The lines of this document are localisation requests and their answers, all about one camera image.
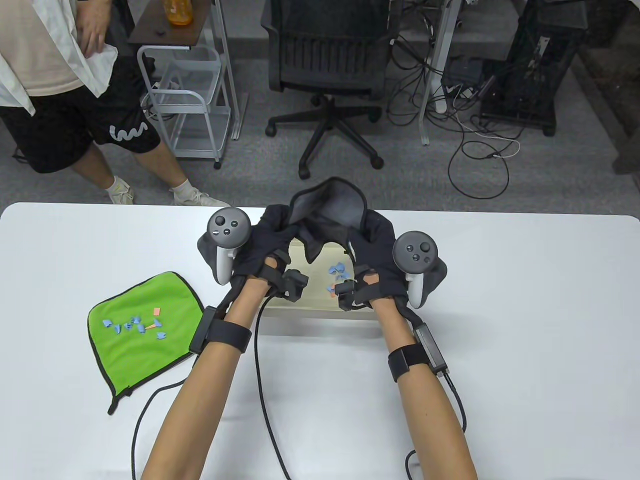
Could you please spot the person's right hand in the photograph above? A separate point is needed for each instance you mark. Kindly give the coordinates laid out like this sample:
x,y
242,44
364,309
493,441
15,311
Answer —
x,y
377,250

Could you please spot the person's left hand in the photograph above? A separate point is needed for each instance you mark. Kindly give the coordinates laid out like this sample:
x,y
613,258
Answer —
x,y
267,235

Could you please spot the paper scraps from grey cloth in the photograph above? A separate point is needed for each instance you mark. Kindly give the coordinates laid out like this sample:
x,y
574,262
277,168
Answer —
x,y
334,270

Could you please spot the grey and blue hand towel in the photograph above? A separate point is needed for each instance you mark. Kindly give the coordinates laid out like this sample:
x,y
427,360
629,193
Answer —
x,y
330,210

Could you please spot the paper scraps from green cloth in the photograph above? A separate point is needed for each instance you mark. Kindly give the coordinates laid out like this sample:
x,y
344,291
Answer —
x,y
156,311

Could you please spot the green hand towel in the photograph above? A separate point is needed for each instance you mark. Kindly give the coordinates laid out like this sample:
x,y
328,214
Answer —
x,y
145,360

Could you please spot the person's left forearm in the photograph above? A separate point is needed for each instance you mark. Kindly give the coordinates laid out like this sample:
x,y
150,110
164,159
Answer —
x,y
200,400

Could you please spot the person's right forearm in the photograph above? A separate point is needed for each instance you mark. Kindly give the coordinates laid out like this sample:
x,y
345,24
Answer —
x,y
430,425

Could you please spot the grey right hand controller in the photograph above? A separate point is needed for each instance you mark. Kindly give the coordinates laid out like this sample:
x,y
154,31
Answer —
x,y
415,250

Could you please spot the grey hand controller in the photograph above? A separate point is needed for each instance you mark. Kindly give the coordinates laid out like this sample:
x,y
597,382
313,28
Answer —
x,y
227,227
415,250

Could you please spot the grey left hand controller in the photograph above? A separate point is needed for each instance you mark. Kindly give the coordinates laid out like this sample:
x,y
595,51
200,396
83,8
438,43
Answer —
x,y
227,227

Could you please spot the black right glove module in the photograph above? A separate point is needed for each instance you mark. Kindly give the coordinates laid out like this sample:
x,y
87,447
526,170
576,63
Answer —
x,y
345,295

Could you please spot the black glove module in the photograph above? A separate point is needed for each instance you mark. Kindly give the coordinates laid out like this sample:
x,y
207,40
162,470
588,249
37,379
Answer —
x,y
295,285
345,295

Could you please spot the black left glove module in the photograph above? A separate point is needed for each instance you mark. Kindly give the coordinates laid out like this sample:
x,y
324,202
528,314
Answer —
x,y
295,285

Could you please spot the beige plastic tray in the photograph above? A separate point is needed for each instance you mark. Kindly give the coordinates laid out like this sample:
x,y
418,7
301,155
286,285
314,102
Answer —
x,y
312,280

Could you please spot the white sneaker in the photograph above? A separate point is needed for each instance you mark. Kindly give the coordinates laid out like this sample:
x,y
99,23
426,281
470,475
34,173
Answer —
x,y
197,196
121,192

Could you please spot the black right wrist sensor box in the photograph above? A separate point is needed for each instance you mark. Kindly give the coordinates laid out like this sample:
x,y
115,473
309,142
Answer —
x,y
431,347

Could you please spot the black wrist sensor box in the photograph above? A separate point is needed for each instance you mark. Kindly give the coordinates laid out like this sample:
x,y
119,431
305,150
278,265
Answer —
x,y
431,347
202,332

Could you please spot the black left wrist sensor box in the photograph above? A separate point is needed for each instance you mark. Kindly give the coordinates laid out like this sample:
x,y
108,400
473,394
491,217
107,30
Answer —
x,y
202,332

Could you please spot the white metal cart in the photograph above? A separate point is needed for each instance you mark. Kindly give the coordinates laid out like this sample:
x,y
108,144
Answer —
x,y
176,93

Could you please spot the white desk leg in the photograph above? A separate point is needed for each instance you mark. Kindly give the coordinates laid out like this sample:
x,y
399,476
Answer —
x,y
227,65
440,50

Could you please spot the black office chair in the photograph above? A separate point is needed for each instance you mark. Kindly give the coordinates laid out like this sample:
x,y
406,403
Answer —
x,y
330,55

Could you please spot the black box under desk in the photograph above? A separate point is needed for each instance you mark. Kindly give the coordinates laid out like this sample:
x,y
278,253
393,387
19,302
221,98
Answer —
x,y
462,70

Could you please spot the brown wooden side table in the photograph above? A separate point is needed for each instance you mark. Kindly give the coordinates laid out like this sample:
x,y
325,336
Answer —
x,y
150,27

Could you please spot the orange bottle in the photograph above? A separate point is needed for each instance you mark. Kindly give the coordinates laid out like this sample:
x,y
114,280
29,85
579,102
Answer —
x,y
179,12

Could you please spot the black computer tower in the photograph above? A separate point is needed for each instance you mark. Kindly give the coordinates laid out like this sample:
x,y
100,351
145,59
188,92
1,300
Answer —
x,y
530,65

